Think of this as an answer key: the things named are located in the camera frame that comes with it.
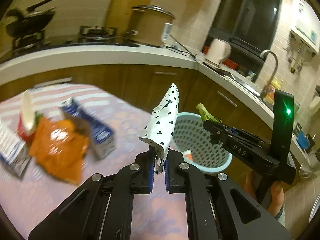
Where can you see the red white paper cup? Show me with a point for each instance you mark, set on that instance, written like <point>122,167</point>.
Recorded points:
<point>27,124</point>

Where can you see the white kitchen countertop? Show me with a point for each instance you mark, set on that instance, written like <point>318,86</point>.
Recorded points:
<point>74,56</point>

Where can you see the orange snack bag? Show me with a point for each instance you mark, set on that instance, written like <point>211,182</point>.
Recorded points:
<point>59,149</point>

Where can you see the blue white milk carton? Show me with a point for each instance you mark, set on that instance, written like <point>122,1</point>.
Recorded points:
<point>14,151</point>

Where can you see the white water heater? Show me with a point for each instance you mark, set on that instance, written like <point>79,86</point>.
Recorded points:
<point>305,24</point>

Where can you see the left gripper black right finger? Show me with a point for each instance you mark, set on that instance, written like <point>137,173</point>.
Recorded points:
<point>218,208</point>

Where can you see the white heart-patterned wrapper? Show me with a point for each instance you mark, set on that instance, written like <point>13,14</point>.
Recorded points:
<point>159,130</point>

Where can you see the wooden cutting board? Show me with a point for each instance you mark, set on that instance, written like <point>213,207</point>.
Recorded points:
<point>119,14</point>

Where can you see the light blue plastic basket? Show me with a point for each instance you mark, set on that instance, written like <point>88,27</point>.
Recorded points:
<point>193,141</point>

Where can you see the white electric kettle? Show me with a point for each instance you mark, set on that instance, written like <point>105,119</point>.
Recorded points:
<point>218,51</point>

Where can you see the black wok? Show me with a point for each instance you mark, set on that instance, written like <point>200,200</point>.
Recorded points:
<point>30,23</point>

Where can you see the steel stock pot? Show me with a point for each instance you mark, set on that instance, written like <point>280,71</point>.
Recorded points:
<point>147,23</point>

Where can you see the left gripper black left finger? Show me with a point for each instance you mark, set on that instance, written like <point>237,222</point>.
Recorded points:
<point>101,207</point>

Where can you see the black gas stove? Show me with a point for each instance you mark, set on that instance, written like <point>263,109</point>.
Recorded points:
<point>86,36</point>

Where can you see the brown wooden cabinets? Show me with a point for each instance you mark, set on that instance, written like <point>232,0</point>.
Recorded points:
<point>143,85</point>

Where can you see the person's right hand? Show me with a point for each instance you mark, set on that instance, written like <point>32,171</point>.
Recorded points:
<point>275,207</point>

